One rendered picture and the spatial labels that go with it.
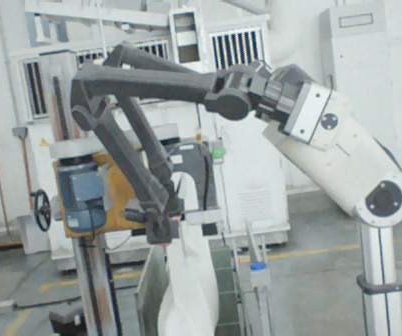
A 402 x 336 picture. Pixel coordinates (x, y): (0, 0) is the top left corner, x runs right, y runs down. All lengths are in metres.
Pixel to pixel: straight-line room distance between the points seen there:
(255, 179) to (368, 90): 1.58
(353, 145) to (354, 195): 0.15
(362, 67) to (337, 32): 0.43
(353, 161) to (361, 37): 4.44
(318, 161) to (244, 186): 3.61
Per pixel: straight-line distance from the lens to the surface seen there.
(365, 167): 1.38
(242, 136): 4.84
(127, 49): 1.76
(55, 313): 3.90
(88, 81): 1.26
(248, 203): 4.93
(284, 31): 5.19
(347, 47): 5.70
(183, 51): 4.75
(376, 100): 5.77
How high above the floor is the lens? 1.54
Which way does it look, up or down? 9 degrees down
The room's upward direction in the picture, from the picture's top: 8 degrees counter-clockwise
